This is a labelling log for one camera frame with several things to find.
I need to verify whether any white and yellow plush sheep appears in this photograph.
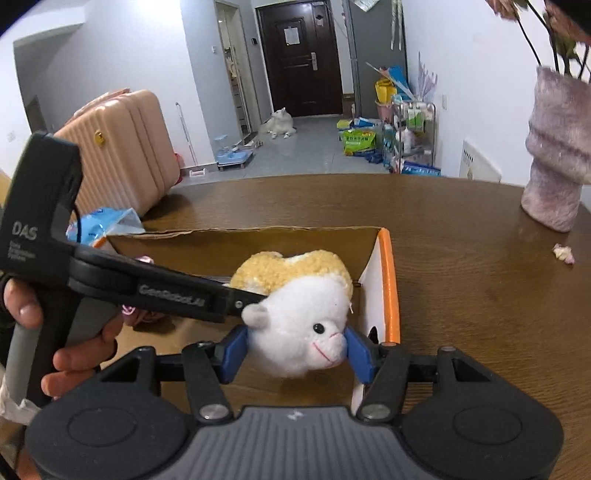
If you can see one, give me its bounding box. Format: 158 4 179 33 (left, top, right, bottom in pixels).
229 249 355 379

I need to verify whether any yellow container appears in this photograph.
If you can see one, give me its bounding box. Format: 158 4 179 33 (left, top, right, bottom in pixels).
375 78 402 104

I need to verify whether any green bag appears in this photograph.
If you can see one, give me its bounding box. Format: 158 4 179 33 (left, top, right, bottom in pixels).
342 129 377 157

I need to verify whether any pink ribbed suitcase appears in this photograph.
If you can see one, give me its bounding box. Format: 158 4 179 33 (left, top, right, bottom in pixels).
53 89 182 220

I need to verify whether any blue tissue packet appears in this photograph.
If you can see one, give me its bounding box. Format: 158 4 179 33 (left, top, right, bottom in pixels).
66 207 146 247

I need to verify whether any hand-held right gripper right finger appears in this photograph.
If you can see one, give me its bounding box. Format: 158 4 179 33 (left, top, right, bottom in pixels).
344 325 492 423

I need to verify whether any dark brown door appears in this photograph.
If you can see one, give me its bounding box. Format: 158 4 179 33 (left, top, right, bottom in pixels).
256 1 345 118

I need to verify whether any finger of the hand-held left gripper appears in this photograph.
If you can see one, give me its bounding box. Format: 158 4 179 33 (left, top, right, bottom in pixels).
69 251 267 325

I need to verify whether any bunch of dried pink roses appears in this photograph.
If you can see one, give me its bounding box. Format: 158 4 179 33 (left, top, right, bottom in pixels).
485 0 591 84

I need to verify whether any blue pet feeder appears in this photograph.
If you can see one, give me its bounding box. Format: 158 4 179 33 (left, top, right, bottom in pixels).
215 135 254 172

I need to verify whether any grey refrigerator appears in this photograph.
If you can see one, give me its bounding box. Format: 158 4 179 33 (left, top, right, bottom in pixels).
346 0 408 118

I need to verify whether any wire storage cart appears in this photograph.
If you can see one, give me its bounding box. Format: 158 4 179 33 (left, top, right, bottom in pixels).
390 95 437 174

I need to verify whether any blue floor packet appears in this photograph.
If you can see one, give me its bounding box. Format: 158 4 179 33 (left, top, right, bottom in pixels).
402 161 441 177

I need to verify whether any purple wrapping paper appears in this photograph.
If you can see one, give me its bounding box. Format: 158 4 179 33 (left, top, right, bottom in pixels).
418 53 438 100

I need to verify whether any pale pink ribbed vase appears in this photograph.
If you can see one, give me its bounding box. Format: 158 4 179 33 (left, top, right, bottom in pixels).
521 66 591 233

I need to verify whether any hanging umbrella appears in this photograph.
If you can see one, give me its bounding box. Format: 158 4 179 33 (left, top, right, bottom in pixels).
389 0 406 51

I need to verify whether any cardboard box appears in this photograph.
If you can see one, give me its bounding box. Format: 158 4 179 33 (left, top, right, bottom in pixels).
105 226 402 416

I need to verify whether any person's left hand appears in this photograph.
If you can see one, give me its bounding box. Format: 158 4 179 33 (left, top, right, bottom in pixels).
0 278 125 400

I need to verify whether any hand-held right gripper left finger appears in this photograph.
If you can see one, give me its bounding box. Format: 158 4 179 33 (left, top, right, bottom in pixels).
95 325 252 423

